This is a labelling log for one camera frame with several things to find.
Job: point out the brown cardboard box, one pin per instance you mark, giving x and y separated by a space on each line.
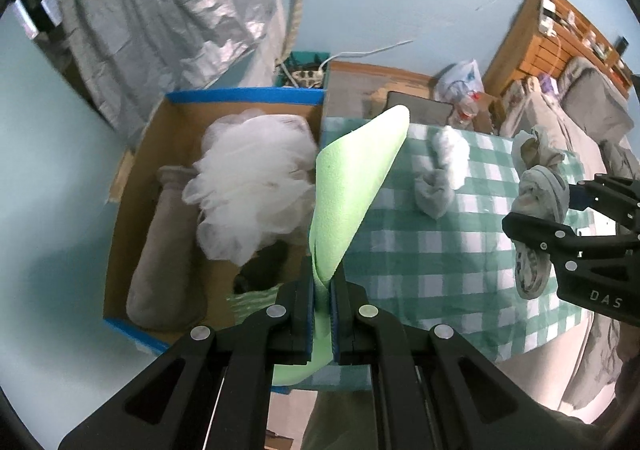
487 110

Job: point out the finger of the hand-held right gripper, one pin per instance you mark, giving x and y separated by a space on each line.
575 250
612 200

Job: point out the grey duvet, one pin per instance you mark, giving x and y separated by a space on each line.
600 355

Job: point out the white charger block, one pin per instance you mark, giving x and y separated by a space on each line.
547 12

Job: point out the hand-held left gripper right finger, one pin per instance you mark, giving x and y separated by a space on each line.
347 325

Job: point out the clear plastic bottle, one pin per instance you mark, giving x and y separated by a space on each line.
462 112

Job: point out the small grey sock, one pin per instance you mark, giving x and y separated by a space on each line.
432 195

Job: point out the black box on headboard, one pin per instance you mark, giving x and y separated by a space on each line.
622 44

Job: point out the purple packet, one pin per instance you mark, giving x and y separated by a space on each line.
550 85

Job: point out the white power strip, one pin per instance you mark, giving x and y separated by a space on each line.
307 75

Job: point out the black sock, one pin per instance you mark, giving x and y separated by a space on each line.
260 270

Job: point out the white mesh bath loofah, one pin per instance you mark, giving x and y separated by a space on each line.
250 180

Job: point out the patterned grey sock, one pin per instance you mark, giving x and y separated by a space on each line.
540 190

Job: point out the white sock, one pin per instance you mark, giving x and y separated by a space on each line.
452 155

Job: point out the green patterned cloth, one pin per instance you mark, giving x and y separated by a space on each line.
250 306

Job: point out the green checked blanket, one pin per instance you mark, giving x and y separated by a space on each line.
425 270

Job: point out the grey towel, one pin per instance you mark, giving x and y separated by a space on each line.
165 270

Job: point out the teal plastic crate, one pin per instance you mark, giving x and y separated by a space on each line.
310 56

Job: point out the wooden headboard shelf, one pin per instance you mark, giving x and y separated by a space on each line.
520 55

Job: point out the white plastic bag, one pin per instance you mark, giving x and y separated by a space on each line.
462 77

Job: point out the silver foil curtain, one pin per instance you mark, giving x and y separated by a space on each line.
150 5

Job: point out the light green cloth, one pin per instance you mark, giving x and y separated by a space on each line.
350 170

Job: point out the blue cardboard box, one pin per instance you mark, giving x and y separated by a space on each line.
150 140

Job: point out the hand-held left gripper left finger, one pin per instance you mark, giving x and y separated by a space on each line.
295 320

